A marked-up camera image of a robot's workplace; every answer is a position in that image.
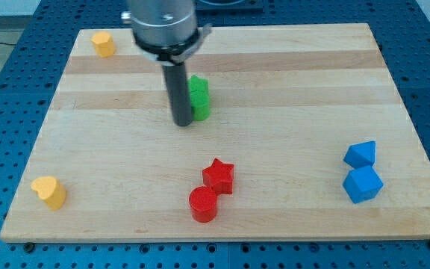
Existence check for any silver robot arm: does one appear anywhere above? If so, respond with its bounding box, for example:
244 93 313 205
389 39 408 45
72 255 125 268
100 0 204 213
121 0 212 66

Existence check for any blue triangle block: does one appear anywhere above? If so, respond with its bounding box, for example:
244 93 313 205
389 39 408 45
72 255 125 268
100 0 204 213
343 140 376 169

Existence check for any blue cube block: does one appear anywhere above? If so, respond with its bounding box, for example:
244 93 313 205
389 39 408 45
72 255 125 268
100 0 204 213
343 166 384 204

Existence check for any green cylinder block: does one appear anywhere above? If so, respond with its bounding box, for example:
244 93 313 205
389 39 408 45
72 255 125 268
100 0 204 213
190 92 211 121

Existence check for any red star block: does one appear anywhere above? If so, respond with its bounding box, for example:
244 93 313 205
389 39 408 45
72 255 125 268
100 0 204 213
202 158 234 195

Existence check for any green star block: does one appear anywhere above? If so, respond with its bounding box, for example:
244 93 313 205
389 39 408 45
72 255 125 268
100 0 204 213
188 75 209 96

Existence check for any red cylinder block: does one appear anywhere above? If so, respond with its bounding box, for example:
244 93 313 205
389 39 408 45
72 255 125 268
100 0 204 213
189 186 217 223

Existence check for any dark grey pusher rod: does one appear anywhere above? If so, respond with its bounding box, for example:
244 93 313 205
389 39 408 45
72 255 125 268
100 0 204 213
162 63 193 127

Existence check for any light wooden board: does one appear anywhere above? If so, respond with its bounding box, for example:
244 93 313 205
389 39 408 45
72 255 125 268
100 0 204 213
0 23 430 243

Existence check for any yellow hexagon block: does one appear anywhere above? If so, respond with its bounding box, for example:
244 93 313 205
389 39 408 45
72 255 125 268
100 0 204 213
90 31 116 58

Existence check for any yellow heart block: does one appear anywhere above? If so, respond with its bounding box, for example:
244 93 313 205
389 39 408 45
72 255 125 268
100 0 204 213
31 176 66 211

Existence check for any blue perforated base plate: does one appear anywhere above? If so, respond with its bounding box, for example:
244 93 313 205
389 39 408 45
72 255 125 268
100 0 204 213
0 0 430 268

